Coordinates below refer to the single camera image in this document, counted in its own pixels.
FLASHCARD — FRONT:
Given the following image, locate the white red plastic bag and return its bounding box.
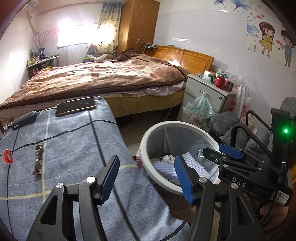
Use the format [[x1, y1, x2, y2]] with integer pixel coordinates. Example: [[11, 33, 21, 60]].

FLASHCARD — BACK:
[[229, 84, 250, 119]]

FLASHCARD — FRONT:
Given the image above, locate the cluttered wall shelf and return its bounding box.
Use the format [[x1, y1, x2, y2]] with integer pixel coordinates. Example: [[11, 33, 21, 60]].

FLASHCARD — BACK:
[[27, 48, 59, 79]]

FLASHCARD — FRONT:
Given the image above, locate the floral curtain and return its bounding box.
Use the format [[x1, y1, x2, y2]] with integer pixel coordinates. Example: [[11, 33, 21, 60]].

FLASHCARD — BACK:
[[94, 3, 123, 55]]

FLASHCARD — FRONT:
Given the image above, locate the brown blanket bed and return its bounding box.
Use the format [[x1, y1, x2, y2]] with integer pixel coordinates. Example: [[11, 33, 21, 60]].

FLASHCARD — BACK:
[[1, 49, 189, 121]]

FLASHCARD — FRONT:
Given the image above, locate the cartoon children wall sticker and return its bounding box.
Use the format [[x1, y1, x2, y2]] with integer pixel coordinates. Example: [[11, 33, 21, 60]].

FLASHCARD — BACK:
[[259, 22, 295, 69]]

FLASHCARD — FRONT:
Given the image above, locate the black smartphone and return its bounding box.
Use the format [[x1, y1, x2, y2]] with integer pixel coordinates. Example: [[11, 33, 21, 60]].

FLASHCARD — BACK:
[[55, 97, 96, 117]]

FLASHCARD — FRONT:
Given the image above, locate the white nightstand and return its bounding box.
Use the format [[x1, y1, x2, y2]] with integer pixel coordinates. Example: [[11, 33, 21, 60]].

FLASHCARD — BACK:
[[182, 74, 236, 113]]

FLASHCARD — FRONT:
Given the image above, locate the white round trash bin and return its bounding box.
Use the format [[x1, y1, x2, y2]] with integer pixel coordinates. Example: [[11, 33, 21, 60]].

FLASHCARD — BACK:
[[137, 121, 221, 196]]

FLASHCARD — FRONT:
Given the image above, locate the wooden headboard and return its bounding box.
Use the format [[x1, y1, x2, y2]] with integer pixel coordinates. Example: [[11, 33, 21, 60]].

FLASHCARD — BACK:
[[145, 46, 214, 74]]

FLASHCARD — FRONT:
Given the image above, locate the red jar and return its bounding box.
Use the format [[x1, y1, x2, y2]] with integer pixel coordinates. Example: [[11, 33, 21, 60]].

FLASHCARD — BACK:
[[214, 75, 226, 89]]

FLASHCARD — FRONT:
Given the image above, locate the grey jacket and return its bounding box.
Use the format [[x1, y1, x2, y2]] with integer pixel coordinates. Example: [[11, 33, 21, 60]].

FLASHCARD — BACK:
[[206, 97, 296, 153]]

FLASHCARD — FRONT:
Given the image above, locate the brown coffee sachet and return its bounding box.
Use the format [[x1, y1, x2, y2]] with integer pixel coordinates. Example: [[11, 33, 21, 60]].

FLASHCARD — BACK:
[[32, 145, 44, 175]]

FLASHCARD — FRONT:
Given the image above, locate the right hand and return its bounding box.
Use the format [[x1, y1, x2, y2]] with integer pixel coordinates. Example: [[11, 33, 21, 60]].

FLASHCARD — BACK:
[[259, 202, 289, 226]]

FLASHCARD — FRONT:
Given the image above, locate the wooden wardrobe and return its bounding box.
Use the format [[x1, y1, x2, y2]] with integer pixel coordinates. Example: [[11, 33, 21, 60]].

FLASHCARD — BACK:
[[116, 0, 160, 55]]

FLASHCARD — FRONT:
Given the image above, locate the green patterned plastic bag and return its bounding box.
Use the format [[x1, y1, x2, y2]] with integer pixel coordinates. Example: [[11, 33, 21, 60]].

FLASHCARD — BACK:
[[183, 94, 215, 127]]

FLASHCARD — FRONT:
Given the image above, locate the white foam fruit net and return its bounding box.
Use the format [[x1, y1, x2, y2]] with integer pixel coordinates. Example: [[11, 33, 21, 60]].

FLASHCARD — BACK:
[[152, 161, 180, 185]]

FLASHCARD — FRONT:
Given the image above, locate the blue checked table cloth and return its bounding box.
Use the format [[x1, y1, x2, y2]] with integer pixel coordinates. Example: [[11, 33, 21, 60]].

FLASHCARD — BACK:
[[1, 97, 190, 240]]

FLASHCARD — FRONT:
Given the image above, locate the red foil lid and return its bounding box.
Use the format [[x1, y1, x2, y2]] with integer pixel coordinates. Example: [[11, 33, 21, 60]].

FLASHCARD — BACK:
[[2, 149, 14, 165]]

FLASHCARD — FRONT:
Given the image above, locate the teddy bear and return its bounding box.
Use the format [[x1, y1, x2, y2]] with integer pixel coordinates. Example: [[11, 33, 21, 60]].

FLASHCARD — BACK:
[[87, 44, 99, 57]]

